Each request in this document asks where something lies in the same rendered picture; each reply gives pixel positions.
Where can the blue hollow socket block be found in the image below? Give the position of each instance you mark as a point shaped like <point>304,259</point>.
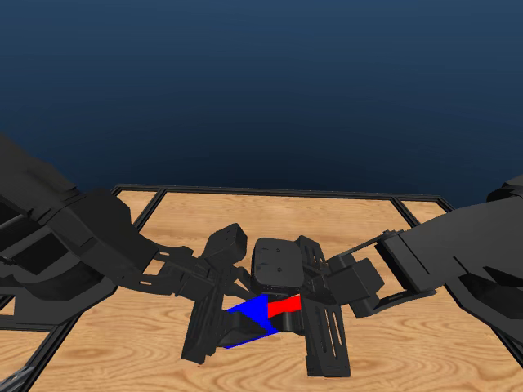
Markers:
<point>257,308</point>

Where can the thin red peg bar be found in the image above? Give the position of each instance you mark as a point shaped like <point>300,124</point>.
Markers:
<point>284,305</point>

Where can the black table frame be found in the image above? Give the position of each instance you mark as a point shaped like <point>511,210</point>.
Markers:
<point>286,192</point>

